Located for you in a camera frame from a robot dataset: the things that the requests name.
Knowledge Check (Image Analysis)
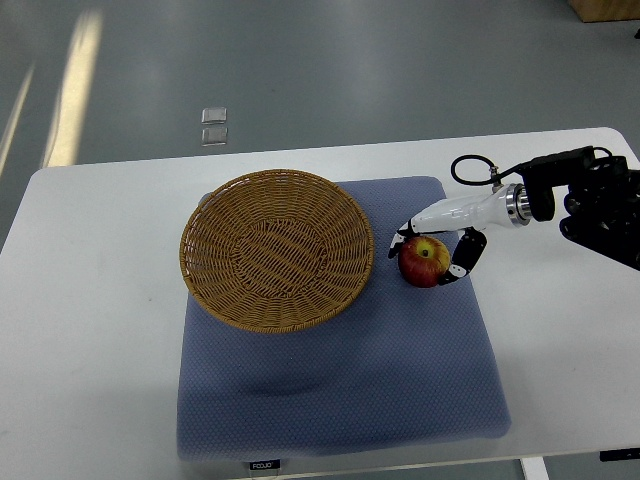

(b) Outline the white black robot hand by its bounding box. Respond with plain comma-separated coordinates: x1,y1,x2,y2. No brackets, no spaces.
388,184,533,285

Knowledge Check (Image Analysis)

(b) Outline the red apple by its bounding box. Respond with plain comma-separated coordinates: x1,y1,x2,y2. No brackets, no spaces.
398,236,451,288

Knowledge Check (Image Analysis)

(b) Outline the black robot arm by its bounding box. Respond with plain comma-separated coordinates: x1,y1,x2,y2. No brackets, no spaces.
515,146,639,270

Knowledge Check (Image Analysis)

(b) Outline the brown wicker basket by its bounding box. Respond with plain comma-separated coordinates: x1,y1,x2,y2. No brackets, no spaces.
179,169,375,334

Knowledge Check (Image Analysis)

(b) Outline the blue padded mat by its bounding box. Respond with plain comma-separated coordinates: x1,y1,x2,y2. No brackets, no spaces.
177,176,511,461

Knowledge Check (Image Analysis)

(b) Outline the wooden box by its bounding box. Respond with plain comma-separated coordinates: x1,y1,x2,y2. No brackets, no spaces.
568,0,639,23

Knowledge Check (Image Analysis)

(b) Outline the white table leg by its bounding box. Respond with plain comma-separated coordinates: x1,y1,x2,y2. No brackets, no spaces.
520,457,550,480

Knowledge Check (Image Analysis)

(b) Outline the black table controller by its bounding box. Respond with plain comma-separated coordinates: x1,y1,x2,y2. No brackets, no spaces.
599,448,640,462

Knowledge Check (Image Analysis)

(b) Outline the lower metal floor plate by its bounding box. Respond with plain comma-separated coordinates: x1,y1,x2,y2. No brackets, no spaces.
201,126,228,146

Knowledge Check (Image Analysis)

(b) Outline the metal floor plate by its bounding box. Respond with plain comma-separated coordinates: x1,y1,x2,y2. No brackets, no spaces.
201,106,227,124
201,126,228,146

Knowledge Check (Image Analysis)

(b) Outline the upper metal floor plate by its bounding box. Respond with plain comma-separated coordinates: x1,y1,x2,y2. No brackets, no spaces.
201,106,227,124

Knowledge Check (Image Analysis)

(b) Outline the black table label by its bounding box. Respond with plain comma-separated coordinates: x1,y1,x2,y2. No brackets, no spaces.
248,459,281,471

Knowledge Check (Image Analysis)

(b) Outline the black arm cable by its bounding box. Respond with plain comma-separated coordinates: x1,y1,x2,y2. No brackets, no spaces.
450,154,524,193

